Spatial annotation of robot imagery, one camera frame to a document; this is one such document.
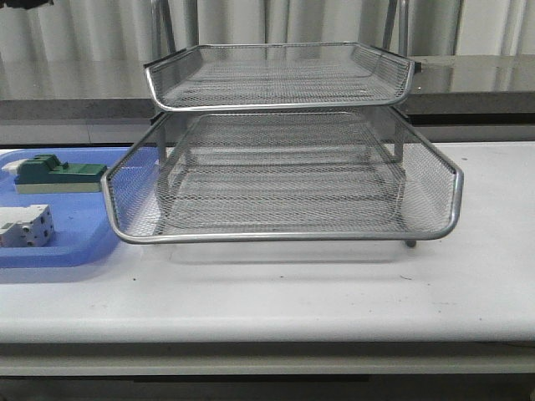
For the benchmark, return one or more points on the silver mesh tray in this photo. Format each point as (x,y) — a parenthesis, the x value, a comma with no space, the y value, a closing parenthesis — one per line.
(375,136)
(248,198)
(224,77)

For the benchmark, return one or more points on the silver mesh bottom tray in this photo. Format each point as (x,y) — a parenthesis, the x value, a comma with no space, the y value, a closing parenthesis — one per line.
(248,198)

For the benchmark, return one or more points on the silver mesh top tray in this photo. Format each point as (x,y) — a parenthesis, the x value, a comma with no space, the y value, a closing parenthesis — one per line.
(224,77)

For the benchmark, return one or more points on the blue plastic tray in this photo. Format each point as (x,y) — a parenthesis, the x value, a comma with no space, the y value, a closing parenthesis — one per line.
(82,230)

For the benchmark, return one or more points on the white circuit breaker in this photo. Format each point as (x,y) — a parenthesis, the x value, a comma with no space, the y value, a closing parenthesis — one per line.
(26,226)

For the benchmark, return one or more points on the grey metal rack frame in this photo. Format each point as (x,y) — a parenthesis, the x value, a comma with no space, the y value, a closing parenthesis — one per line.
(275,142)

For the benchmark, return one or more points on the green and beige switch block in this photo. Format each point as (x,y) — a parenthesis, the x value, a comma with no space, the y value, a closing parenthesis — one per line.
(46,173)

